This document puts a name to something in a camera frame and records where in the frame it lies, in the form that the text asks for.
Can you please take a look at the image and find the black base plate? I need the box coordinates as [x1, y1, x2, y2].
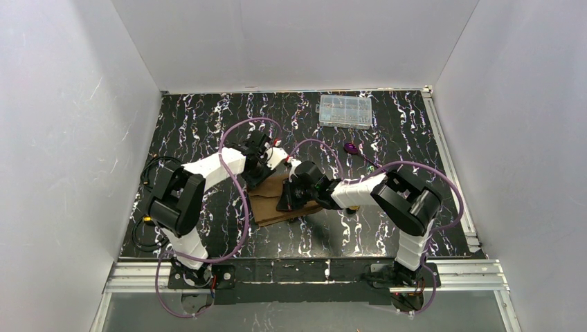
[163, 257, 442, 310]

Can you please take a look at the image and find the clear plastic organizer box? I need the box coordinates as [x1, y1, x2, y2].
[318, 94, 372, 130]

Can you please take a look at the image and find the brown burlap napkin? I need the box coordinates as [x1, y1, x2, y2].
[249, 174, 323, 227]

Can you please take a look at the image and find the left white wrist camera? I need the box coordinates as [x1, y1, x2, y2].
[266, 147, 289, 170]

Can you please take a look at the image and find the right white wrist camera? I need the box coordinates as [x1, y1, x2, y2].
[284, 157, 302, 180]

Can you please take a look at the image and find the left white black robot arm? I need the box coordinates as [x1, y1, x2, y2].
[143, 131, 288, 270]

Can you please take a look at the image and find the purple spoon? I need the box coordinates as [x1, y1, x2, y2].
[343, 142, 380, 168]

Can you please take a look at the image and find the black coiled cable yellow plug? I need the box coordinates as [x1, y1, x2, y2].
[131, 156, 181, 252]

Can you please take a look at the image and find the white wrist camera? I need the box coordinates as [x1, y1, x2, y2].
[266, 147, 289, 170]
[284, 157, 302, 180]

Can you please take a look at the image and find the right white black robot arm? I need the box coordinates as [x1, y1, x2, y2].
[276, 161, 442, 285]

